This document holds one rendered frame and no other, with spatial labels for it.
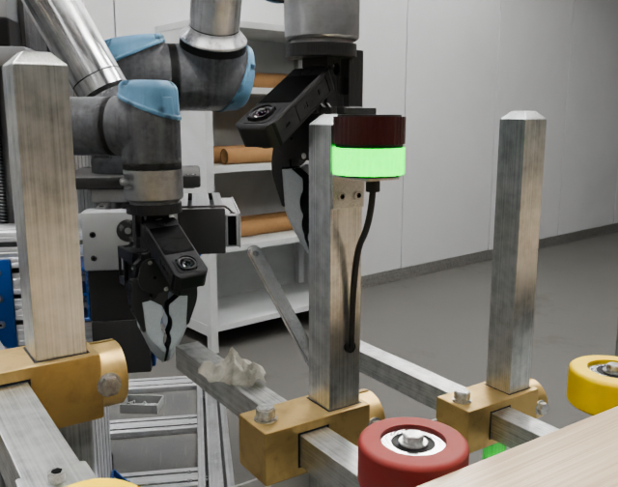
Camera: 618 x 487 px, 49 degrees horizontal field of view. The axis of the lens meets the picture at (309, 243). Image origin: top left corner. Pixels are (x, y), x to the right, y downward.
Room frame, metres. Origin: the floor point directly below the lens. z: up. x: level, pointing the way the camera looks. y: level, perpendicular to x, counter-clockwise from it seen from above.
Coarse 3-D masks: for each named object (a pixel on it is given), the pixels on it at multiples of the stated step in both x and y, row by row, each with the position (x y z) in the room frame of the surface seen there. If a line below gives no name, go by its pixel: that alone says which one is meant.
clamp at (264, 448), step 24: (288, 408) 0.59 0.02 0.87; (312, 408) 0.59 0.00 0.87; (360, 408) 0.60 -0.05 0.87; (240, 432) 0.58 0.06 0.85; (264, 432) 0.54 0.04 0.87; (288, 432) 0.55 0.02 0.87; (336, 432) 0.58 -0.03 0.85; (360, 432) 0.60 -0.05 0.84; (240, 456) 0.58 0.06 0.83; (264, 456) 0.54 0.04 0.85; (288, 456) 0.55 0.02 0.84; (264, 480) 0.54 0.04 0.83
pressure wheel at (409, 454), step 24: (384, 432) 0.47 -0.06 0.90; (408, 432) 0.46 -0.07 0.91; (432, 432) 0.48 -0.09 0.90; (456, 432) 0.47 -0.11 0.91; (360, 456) 0.45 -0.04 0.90; (384, 456) 0.43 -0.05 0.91; (408, 456) 0.43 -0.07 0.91; (432, 456) 0.43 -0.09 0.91; (456, 456) 0.43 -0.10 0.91; (360, 480) 0.45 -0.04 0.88; (384, 480) 0.43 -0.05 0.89; (408, 480) 0.42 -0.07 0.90
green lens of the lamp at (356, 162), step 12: (336, 156) 0.56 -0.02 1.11; (348, 156) 0.55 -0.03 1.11; (360, 156) 0.54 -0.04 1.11; (372, 156) 0.54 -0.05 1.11; (384, 156) 0.54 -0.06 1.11; (396, 156) 0.55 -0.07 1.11; (336, 168) 0.56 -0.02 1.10; (348, 168) 0.55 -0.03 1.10; (360, 168) 0.54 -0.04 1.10; (372, 168) 0.54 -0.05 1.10; (384, 168) 0.54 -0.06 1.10; (396, 168) 0.55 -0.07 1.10
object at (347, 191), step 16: (336, 144) 0.56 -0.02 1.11; (336, 176) 0.58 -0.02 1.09; (336, 192) 0.59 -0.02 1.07; (352, 192) 0.60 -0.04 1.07; (336, 208) 0.59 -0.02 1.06; (368, 208) 0.57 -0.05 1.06; (368, 224) 0.57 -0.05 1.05; (352, 272) 0.59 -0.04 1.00; (352, 288) 0.59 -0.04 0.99; (352, 304) 0.59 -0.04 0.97; (352, 320) 0.59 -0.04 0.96; (352, 336) 0.59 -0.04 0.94
